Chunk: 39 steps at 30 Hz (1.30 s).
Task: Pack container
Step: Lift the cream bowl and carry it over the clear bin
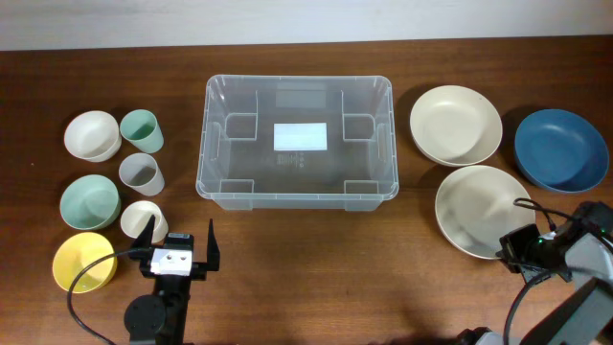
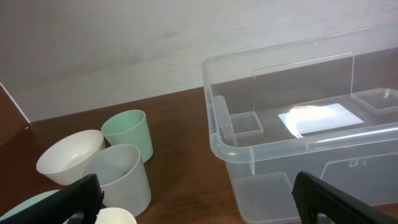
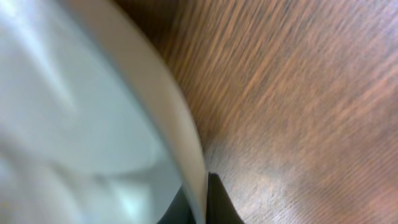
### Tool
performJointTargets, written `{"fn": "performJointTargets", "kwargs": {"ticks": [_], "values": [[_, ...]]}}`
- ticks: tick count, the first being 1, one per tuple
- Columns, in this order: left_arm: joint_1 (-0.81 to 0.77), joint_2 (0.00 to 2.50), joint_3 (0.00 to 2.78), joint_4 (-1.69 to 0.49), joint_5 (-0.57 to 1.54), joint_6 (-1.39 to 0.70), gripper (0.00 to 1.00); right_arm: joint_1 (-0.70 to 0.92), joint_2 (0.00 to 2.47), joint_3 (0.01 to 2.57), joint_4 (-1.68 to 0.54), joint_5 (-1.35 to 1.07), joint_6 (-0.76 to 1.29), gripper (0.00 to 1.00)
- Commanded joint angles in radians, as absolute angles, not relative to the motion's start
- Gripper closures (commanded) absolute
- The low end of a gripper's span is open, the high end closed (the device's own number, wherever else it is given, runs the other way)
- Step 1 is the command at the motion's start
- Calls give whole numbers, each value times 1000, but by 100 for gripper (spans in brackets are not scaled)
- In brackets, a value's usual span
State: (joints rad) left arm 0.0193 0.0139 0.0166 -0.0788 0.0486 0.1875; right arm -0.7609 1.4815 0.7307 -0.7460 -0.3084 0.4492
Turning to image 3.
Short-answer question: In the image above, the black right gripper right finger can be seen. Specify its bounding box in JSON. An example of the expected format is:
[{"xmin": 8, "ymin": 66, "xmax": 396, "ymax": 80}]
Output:
[{"xmin": 206, "ymin": 172, "xmax": 244, "ymax": 224}]

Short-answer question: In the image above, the large beige bowl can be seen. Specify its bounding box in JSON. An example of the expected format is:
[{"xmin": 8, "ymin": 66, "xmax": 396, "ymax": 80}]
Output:
[{"xmin": 1, "ymin": 0, "xmax": 208, "ymax": 223}]

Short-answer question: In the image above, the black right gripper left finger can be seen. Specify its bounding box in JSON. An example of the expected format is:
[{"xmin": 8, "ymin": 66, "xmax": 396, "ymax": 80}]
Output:
[{"xmin": 157, "ymin": 187, "xmax": 196, "ymax": 224}]

